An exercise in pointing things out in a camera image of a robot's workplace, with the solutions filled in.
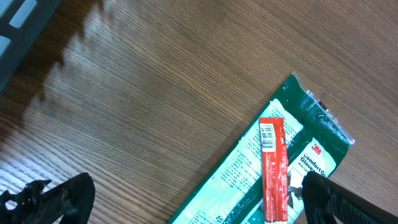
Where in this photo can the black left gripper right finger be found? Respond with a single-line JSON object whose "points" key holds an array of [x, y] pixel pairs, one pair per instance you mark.
{"points": [[327, 202]]}

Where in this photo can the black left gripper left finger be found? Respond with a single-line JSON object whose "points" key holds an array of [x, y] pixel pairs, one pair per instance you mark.
{"points": [[69, 202]]}

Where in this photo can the green 3M gloves package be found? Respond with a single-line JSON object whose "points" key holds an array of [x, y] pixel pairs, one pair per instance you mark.
{"points": [[259, 180]]}

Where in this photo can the red snack packet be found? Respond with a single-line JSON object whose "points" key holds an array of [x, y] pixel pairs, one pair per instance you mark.
{"points": [[274, 169]]}

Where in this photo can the grey mesh shopping basket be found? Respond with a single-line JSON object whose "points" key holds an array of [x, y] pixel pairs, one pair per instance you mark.
{"points": [[21, 23]]}

